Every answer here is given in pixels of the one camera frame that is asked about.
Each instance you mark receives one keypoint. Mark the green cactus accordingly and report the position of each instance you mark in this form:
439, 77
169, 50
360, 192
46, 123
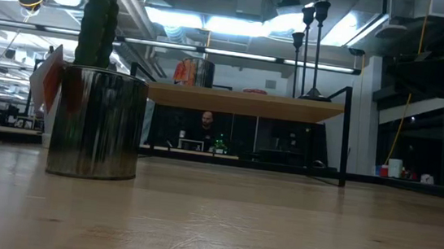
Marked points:
99, 22

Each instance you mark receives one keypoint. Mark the white container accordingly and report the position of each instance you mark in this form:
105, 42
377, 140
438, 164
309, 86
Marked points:
395, 167

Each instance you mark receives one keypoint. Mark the small white object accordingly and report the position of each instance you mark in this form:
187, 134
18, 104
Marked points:
427, 179

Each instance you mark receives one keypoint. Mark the wooden shelf black metal frame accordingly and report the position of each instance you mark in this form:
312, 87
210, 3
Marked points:
244, 102

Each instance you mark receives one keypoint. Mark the tall black candlestick holder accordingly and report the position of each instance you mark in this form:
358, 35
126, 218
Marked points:
308, 14

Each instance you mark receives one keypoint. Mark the black ceiling camera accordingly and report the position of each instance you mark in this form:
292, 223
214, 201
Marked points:
356, 51

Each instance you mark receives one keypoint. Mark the red container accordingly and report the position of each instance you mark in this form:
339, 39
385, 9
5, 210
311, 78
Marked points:
383, 171

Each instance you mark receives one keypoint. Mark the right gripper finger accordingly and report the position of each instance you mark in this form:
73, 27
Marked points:
427, 72

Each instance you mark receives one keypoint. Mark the short black candlestick holder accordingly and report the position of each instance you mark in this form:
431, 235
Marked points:
298, 38

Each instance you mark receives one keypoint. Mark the white plant pot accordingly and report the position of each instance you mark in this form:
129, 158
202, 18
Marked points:
46, 132

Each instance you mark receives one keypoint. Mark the ceiling light panel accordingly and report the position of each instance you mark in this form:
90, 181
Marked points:
345, 28
239, 27
173, 17

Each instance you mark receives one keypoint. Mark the grey rectangular ceiling duct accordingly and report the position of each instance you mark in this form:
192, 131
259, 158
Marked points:
201, 0

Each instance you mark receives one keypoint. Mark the pink ball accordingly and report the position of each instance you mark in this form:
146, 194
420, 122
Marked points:
254, 91

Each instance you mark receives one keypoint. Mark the medium black candlestick holder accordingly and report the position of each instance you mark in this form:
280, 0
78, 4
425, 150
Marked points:
321, 11

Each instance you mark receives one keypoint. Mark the wooden background desk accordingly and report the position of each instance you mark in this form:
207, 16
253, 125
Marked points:
203, 153

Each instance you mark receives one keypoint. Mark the person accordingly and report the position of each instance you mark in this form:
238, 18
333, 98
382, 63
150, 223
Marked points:
207, 120

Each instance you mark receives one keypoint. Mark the hanging linear light fixture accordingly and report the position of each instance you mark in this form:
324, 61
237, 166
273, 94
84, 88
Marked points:
237, 55

